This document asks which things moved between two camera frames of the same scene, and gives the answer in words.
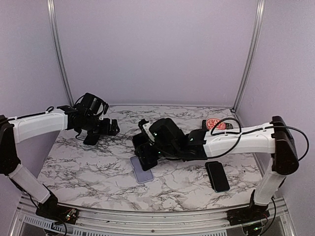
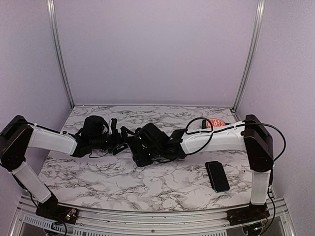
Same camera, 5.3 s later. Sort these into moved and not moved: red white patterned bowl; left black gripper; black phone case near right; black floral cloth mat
Moved: left black gripper
Not moved: black phone case near right; black floral cloth mat; red white patterned bowl
